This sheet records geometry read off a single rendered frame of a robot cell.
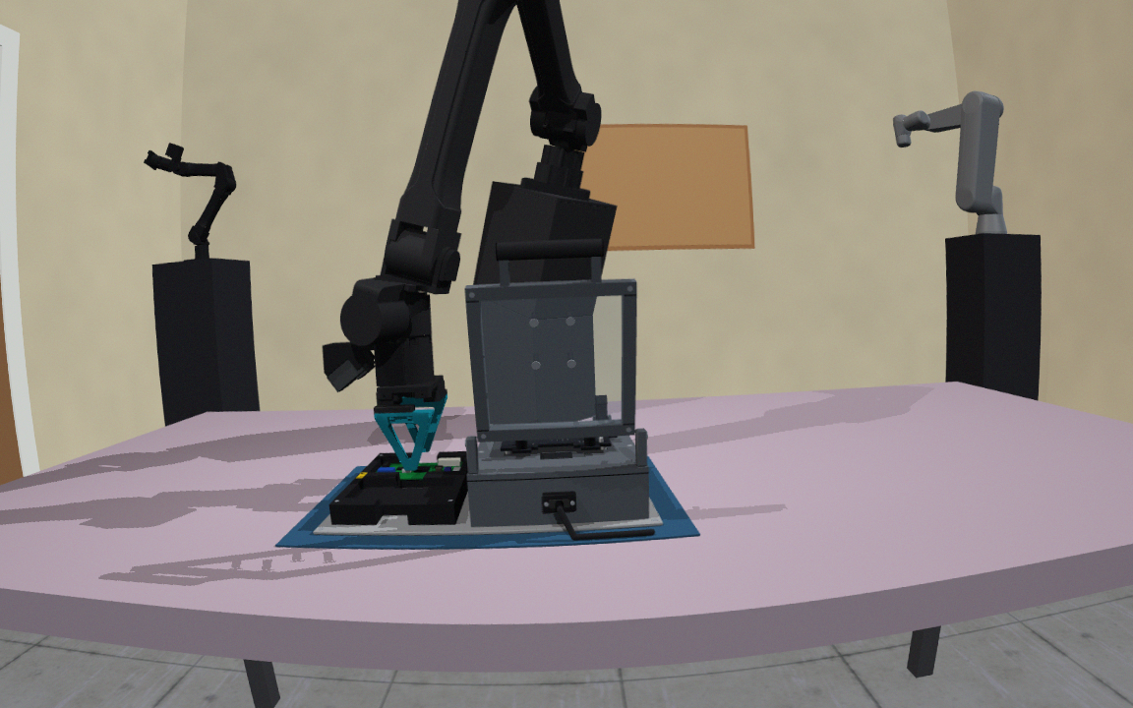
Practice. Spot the green circuit board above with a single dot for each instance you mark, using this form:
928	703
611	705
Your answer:
443	464

